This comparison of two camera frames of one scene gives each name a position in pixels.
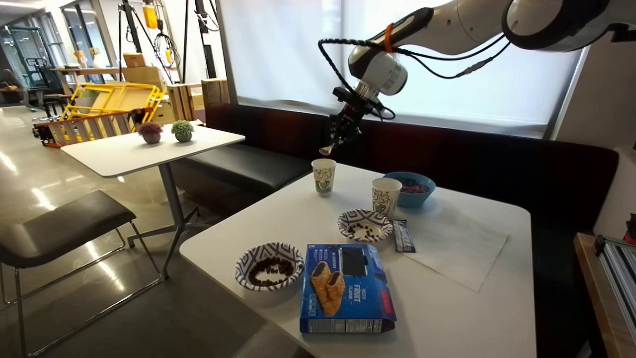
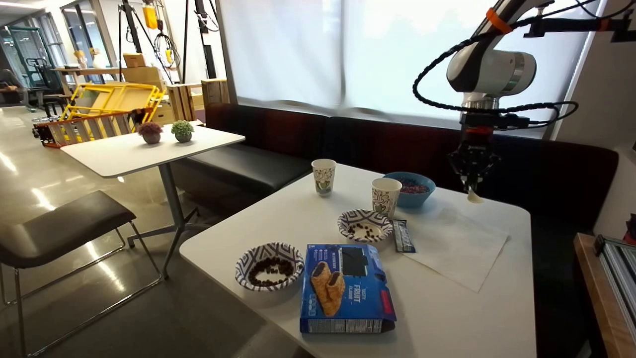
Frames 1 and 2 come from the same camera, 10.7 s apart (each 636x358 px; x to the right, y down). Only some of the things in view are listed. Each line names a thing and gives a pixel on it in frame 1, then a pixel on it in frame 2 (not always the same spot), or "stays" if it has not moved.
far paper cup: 325,175 stays
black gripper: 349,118 to 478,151
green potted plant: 184,132 stays
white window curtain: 299,52 stays
